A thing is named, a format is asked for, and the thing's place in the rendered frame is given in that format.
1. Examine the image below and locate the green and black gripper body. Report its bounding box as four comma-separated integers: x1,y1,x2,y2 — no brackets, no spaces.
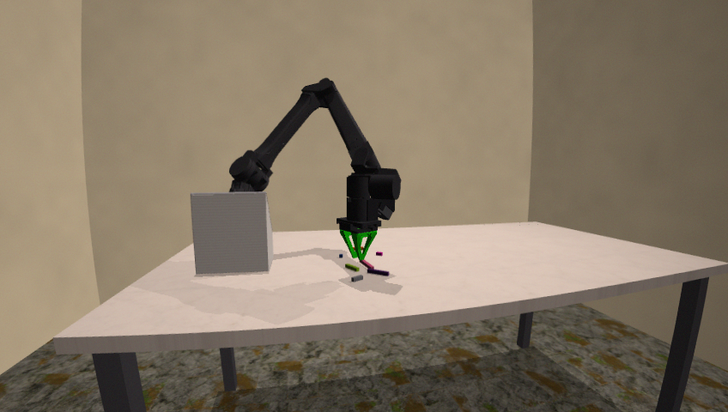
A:
337,197,381,233

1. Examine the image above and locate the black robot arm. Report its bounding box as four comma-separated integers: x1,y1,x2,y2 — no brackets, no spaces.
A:
229,78,401,221

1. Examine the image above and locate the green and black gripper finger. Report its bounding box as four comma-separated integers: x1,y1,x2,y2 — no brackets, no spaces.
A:
351,231,377,261
340,230,357,258

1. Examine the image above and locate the dark purple rod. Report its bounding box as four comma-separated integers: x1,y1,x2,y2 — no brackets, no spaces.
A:
367,269,389,276

